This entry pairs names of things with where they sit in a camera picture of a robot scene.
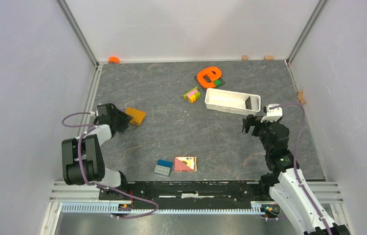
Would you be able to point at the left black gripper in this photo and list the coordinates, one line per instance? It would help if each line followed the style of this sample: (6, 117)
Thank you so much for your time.
(124, 117)

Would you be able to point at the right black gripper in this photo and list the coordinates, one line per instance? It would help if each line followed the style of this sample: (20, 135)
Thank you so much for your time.
(250, 121)

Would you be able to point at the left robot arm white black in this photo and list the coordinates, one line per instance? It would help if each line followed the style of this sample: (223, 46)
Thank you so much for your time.
(82, 157)

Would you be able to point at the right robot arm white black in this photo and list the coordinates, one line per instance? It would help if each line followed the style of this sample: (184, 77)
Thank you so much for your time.
(285, 183)

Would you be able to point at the red playing card deck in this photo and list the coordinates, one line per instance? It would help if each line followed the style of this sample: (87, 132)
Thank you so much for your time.
(185, 163)

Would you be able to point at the white plastic tray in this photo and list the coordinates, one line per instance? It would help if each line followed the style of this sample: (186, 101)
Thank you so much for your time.
(232, 102)

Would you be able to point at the green toy brick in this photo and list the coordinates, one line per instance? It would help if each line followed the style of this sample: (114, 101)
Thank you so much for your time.
(217, 83)

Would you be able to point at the orange tape roll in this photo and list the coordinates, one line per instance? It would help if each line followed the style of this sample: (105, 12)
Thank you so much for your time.
(113, 60)

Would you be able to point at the wooden block right side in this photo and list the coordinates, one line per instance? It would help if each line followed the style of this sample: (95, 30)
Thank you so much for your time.
(300, 95)

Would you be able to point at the wooden block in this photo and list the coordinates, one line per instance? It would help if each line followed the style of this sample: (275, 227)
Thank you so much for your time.
(269, 57)
(300, 95)
(244, 58)

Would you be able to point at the colourful toy brick stack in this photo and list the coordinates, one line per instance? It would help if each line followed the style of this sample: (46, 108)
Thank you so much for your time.
(192, 95)

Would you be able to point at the wooden block left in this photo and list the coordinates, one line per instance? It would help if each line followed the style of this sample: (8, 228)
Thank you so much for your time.
(244, 58)

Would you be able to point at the wooden block middle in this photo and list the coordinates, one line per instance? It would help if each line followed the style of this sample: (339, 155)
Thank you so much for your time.
(269, 57)

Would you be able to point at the orange plastic letter e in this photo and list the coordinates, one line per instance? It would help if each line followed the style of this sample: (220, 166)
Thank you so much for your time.
(209, 74)

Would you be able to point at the blue grey toy brick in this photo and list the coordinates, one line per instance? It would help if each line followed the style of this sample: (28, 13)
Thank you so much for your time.
(163, 168)

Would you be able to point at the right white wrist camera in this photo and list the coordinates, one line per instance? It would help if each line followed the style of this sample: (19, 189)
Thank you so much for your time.
(273, 113)

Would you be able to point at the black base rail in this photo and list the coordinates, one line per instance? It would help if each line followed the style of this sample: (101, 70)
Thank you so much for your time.
(196, 195)

